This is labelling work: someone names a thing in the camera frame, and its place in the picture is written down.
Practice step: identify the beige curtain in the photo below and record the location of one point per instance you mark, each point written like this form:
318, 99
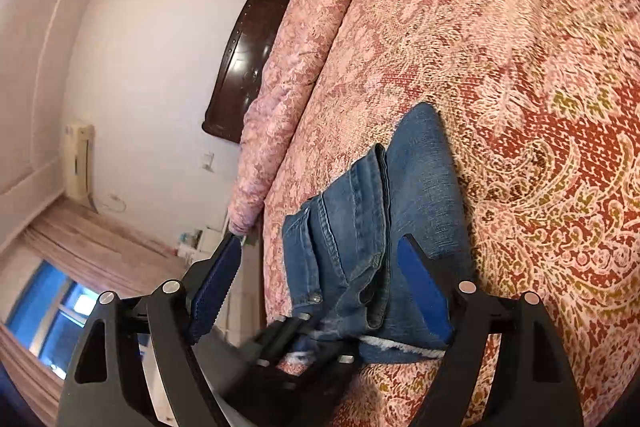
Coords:
100, 242

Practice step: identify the cream air conditioner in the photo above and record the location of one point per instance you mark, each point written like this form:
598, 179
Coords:
79, 162

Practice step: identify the dark wooden headboard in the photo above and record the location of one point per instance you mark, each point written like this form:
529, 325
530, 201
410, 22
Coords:
240, 57

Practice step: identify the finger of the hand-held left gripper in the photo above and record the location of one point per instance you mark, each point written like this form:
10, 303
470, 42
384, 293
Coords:
325, 364
280, 337

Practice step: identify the white wall outlet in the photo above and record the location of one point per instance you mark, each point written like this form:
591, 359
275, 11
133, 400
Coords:
208, 160

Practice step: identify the bed with pink bedspread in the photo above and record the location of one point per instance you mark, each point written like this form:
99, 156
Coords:
525, 57

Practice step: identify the blue denim pants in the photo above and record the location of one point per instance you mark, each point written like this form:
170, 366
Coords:
425, 187

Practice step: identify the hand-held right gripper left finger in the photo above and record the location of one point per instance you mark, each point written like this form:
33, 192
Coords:
215, 287

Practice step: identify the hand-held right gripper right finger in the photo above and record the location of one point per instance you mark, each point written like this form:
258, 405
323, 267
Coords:
425, 287

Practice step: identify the pink folded quilt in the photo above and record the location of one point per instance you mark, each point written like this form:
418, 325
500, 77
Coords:
300, 57

